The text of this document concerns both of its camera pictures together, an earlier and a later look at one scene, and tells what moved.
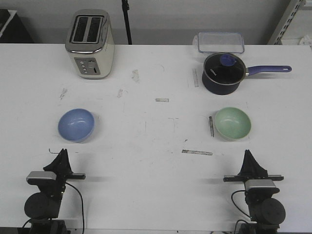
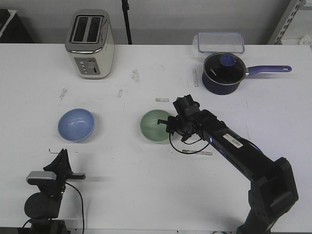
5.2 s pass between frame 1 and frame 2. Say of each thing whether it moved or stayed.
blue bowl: stayed
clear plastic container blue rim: stayed
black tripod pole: stayed
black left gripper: stayed
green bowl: moved
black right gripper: moved
